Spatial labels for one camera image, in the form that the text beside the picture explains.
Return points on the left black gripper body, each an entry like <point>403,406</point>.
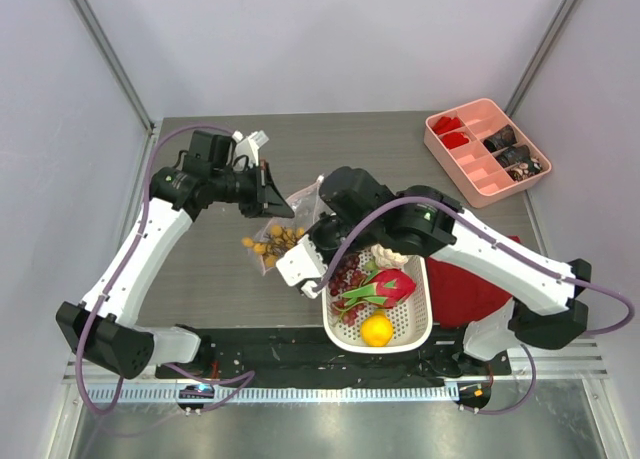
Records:
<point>245,189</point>

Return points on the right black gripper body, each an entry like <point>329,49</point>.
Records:
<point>323,234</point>

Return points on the clear pink-dotted zip bag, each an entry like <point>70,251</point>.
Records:
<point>307,206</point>

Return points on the yellow-brown longan bunch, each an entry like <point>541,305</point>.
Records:
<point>276,242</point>

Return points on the white cauliflower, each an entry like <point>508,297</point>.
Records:
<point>386,258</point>

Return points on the pink dragon fruit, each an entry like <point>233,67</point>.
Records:
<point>384,289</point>

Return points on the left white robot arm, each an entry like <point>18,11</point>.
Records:
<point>216,168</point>

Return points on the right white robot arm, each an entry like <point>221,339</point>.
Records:
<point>543,311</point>

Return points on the dark purple grape bunch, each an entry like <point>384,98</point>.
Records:
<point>348,275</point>

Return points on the red grape bunch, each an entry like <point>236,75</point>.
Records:
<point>347,314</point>

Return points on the yellow lemon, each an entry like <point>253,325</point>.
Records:
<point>377,330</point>

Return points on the white perforated plastic basket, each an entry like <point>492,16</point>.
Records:
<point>412,319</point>

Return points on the red cloth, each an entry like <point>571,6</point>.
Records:
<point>459,297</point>

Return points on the red pieces upper compartment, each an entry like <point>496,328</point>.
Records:
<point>446,124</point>

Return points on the pink divided tray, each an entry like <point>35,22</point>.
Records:
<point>472,168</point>

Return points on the dark patterned cup upper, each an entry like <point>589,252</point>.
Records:
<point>503,138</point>

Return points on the dark patterned cup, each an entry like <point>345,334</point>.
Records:
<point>519,163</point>
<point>503,138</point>

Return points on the dark patterned cup lower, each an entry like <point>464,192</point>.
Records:
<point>519,163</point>

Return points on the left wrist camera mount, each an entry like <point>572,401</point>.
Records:
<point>247,149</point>

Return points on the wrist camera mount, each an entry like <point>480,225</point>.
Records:
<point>302,267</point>
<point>247,149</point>

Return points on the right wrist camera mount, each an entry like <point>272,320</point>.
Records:
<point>302,267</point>

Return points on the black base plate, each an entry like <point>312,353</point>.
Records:
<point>305,358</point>

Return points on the white slotted cable duct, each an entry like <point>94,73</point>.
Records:
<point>191,393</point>

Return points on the left aluminium frame post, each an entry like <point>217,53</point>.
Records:
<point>89,19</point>

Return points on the aluminium frame post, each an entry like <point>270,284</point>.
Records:
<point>89,19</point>
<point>551,36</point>

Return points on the right aluminium frame post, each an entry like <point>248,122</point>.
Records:
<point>551,36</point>

